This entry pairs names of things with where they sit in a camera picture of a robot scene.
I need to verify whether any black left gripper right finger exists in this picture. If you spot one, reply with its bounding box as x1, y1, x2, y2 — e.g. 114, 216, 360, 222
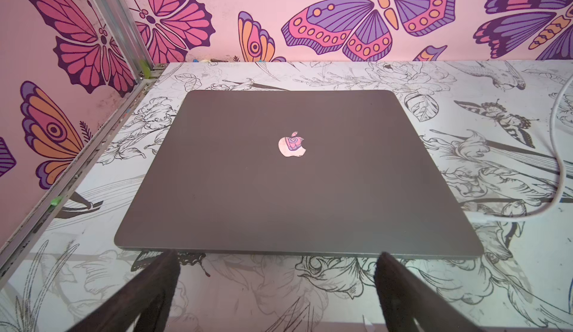
374, 252, 481, 331

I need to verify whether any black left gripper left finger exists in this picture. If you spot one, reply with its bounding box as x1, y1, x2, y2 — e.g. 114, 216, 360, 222
70, 251, 181, 331

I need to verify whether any white charger cable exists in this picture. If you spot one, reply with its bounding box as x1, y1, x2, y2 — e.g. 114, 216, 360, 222
467, 74, 573, 221

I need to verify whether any dark grey closed laptop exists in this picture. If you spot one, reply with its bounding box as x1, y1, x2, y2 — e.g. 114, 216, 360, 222
114, 90, 484, 260

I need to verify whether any aluminium frame profile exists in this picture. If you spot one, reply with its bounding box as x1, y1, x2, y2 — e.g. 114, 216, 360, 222
1, 0, 153, 287

